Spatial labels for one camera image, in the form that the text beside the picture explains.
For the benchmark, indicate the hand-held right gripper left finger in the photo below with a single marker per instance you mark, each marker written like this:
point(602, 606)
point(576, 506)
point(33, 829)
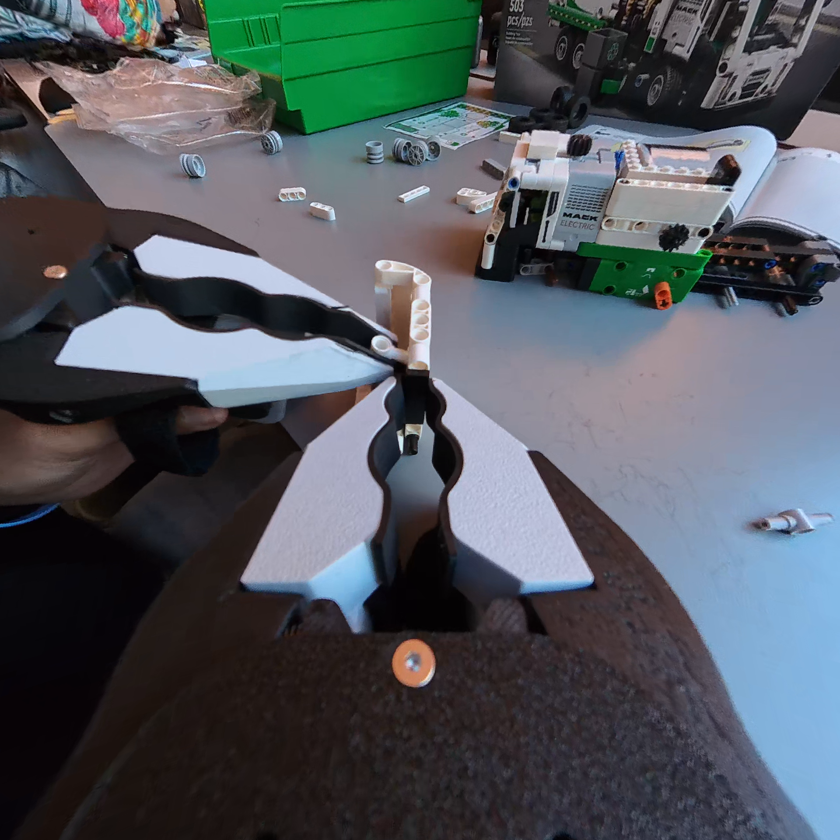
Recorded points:
point(315, 518)

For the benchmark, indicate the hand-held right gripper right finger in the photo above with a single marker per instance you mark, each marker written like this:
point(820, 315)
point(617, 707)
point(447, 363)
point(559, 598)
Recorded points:
point(512, 518)

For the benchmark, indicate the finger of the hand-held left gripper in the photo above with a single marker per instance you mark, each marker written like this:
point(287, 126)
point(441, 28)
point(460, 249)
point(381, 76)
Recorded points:
point(229, 275)
point(197, 361)

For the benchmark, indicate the small white lego connector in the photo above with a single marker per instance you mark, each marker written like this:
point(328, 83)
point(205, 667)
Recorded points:
point(387, 346)

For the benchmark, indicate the white lego beam assembly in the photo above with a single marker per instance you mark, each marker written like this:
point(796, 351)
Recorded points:
point(420, 315)

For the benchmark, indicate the short white lego beam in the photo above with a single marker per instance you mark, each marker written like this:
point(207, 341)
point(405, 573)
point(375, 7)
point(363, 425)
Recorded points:
point(322, 211)
point(292, 194)

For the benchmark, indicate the grey lego wheel hub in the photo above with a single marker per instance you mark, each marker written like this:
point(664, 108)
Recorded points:
point(271, 142)
point(375, 151)
point(401, 149)
point(417, 155)
point(193, 165)
point(434, 149)

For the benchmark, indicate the thin white lego plate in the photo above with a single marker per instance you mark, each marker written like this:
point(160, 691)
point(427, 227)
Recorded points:
point(413, 193)

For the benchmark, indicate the white rounded lego liftarm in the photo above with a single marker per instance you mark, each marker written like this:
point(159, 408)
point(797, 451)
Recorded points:
point(469, 195)

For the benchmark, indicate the white straight lego liftarm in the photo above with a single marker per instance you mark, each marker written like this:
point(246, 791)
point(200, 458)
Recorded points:
point(484, 205)

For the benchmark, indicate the white lego axle connector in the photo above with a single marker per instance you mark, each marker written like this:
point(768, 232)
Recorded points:
point(791, 522)

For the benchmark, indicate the dark grey lego piece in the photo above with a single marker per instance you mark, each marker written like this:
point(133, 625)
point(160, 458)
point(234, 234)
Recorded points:
point(493, 168)

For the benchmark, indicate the long white lego plate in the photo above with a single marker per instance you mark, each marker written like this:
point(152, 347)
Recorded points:
point(508, 137)

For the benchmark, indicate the white green lego truck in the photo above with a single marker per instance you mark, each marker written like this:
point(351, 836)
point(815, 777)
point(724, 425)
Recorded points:
point(584, 197)

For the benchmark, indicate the pile of black lego tyres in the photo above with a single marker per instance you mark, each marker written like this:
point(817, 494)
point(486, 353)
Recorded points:
point(564, 105)

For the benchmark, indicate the open lego instruction booklet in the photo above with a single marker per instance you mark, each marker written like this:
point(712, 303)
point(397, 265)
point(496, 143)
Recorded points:
point(787, 197)

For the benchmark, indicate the dark lego set box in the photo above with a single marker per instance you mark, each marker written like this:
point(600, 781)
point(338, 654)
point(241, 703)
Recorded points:
point(722, 65)

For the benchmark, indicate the person's left hand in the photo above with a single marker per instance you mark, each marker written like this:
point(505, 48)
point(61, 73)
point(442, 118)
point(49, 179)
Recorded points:
point(52, 459)

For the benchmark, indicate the clear plastic bag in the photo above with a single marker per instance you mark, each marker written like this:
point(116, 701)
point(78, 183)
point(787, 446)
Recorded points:
point(164, 98)

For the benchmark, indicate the colourful patterned cloth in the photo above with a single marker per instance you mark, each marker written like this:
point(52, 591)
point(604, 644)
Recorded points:
point(111, 16)

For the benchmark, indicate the green plastic bin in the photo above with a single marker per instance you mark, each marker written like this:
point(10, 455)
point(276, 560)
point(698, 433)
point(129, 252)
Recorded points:
point(361, 65)

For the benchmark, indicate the green white sticker sheet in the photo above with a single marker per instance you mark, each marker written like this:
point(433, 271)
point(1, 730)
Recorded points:
point(446, 124)

